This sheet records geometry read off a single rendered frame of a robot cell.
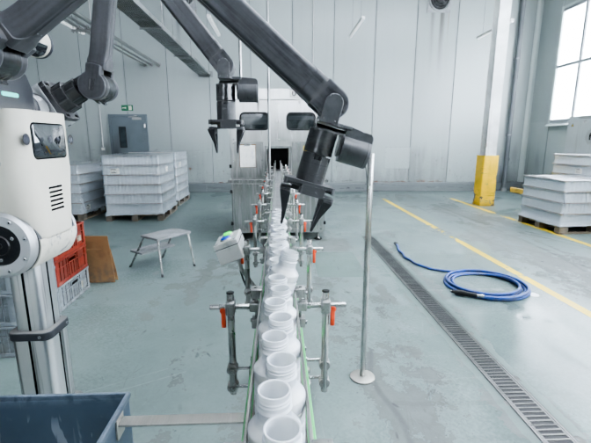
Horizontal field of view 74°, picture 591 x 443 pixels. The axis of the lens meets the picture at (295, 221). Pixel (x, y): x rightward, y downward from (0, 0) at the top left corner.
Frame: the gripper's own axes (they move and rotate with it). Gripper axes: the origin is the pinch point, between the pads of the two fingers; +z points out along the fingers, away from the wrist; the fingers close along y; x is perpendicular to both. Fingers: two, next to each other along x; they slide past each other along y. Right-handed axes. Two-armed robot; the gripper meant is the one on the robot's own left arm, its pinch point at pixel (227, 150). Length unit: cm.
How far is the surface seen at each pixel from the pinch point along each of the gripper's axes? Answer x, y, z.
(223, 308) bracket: 45, -4, 32
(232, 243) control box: 3.4, -1.1, 29.1
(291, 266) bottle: 47, -19, 23
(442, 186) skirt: -976, -480, 123
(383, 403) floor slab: -65, -73, 139
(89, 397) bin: 56, 20, 46
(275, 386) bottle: 85, -16, 24
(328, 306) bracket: 46, -27, 32
